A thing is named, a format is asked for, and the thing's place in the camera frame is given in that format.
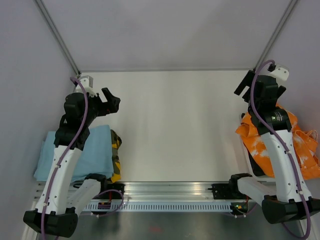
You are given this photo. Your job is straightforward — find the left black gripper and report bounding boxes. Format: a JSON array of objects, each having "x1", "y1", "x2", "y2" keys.
[{"x1": 82, "y1": 87, "x2": 120, "y2": 126}]

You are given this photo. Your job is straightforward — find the orange white tie-dye trousers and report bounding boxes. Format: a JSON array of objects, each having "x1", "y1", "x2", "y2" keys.
[{"x1": 235, "y1": 103, "x2": 320, "y2": 181}]

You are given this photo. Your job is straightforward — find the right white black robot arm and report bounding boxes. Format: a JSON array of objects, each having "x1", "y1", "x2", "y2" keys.
[{"x1": 227, "y1": 71, "x2": 320, "y2": 224}]

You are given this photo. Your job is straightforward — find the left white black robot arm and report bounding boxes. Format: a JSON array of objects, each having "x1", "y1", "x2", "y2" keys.
[{"x1": 23, "y1": 87, "x2": 121, "y2": 238}]

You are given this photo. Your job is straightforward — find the camouflage yellow folded trousers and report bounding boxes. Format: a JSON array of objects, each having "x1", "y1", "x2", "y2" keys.
[{"x1": 108, "y1": 129, "x2": 122, "y2": 184}]

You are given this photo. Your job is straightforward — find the light blue folded trousers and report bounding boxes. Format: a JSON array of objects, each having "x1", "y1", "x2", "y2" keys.
[{"x1": 33, "y1": 125, "x2": 114, "y2": 183}]

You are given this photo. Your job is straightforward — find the white plastic laundry basket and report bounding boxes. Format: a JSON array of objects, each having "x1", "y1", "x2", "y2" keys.
[{"x1": 236, "y1": 112, "x2": 275, "y2": 179}]

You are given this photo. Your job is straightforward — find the black garment in basket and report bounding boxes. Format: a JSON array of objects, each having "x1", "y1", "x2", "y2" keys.
[{"x1": 248, "y1": 153, "x2": 265, "y2": 177}]

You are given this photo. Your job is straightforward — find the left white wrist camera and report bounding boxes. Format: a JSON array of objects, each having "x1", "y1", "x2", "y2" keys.
[{"x1": 77, "y1": 75, "x2": 97, "y2": 97}]

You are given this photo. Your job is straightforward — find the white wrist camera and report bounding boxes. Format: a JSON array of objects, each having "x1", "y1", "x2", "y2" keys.
[
  {"x1": 77, "y1": 75, "x2": 97, "y2": 97},
  {"x1": 267, "y1": 64, "x2": 290, "y2": 82}
]

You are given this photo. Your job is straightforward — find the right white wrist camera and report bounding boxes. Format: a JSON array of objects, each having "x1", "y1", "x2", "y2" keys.
[{"x1": 267, "y1": 64, "x2": 290, "y2": 82}]

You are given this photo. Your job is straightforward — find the aluminium mounting rail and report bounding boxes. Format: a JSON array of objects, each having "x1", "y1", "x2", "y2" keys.
[{"x1": 32, "y1": 181, "x2": 276, "y2": 201}]

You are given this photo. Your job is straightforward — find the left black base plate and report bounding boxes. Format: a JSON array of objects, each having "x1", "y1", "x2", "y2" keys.
[{"x1": 107, "y1": 183, "x2": 125, "y2": 201}]

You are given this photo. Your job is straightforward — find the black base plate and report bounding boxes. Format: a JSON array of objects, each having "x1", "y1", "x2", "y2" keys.
[
  {"x1": 210, "y1": 183, "x2": 236, "y2": 200},
  {"x1": 107, "y1": 183, "x2": 125, "y2": 201}
]

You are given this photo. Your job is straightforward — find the right aluminium frame post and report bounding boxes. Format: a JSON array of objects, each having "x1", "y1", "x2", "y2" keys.
[{"x1": 253, "y1": 0, "x2": 300, "y2": 70}]

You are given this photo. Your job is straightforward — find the aluminium frame post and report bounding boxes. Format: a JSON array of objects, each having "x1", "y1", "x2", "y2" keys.
[
  {"x1": 253, "y1": 0, "x2": 300, "y2": 70},
  {"x1": 33, "y1": 0, "x2": 81, "y2": 77}
]

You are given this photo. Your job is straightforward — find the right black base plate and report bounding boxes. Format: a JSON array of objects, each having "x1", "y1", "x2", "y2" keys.
[{"x1": 210, "y1": 183, "x2": 236, "y2": 200}]

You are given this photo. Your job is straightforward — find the white slotted cable duct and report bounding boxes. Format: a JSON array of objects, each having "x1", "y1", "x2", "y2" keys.
[{"x1": 83, "y1": 201, "x2": 232, "y2": 213}]

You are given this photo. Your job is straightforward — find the left aluminium frame post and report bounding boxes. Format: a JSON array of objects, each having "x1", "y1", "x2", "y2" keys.
[{"x1": 33, "y1": 0, "x2": 81, "y2": 77}]

